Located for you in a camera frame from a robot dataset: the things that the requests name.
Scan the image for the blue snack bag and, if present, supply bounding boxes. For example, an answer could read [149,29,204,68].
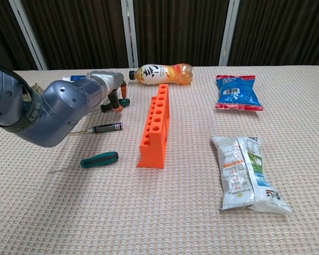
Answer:
[215,74,264,112]

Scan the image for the white snack bag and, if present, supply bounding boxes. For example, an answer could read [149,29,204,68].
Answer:
[211,134,293,216]

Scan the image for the black precision screwdriver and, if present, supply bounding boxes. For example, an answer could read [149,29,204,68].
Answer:
[68,122,124,135]

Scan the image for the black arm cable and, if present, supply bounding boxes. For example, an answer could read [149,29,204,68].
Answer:
[0,62,34,94]

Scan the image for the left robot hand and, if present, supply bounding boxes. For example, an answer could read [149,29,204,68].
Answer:
[86,70,129,114]

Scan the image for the gold foil packet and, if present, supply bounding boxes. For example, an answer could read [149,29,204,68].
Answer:
[22,82,45,103]

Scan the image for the dark cable strap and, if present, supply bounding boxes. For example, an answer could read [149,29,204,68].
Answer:
[0,91,45,133]

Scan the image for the white blue toothpaste tube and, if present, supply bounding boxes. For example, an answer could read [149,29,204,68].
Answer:
[62,75,88,82]

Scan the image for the orange drink bottle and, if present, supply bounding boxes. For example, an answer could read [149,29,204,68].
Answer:
[129,63,194,86]

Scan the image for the beige woven tablecloth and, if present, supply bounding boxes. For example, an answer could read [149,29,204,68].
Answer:
[0,65,319,255]

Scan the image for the stubby green screwdriver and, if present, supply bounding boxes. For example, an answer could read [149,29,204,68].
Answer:
[48,151,120,174]

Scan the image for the orange tool holder rack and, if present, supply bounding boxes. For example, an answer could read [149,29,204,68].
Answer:
[136,83,171,169]

